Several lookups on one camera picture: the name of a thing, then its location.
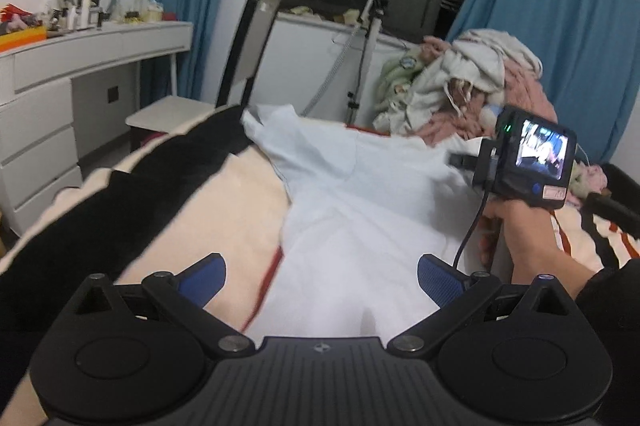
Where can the black sleeve forearm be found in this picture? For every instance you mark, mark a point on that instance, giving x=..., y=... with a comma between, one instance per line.
x=610, y=302

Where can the orange box on desk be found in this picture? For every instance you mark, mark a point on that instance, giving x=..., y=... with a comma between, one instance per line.
x=22, y=38

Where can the white vanity desk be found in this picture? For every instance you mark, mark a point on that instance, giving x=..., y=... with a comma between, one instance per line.
x=38, y=146

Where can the cosmetic bottles on desk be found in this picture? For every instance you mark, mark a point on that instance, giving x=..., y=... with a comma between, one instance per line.
x=74, y=17

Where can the person right hand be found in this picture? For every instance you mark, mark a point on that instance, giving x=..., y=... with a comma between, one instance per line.
x=530, y=239

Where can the right blue curtain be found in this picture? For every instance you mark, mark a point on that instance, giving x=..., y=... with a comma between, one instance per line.
x=589, y=51

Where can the black bag on bed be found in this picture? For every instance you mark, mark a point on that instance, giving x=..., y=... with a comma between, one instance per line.
x=622, y=205

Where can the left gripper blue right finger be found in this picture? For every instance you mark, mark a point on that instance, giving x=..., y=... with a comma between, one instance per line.
x=440, y=281

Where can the white long sleeve shirt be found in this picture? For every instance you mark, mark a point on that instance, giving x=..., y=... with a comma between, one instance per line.
x=364, y=209

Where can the striped bed blanket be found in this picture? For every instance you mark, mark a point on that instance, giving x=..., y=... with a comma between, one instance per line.
x=95, y=332

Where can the pile of clothes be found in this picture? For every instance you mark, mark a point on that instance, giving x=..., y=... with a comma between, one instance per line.
x=441, y=89

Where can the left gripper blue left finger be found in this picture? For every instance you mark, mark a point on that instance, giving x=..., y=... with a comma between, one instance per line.
x=202, y=281

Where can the silver tripod stand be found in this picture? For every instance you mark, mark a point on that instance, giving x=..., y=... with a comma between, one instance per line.
x=370, y=22

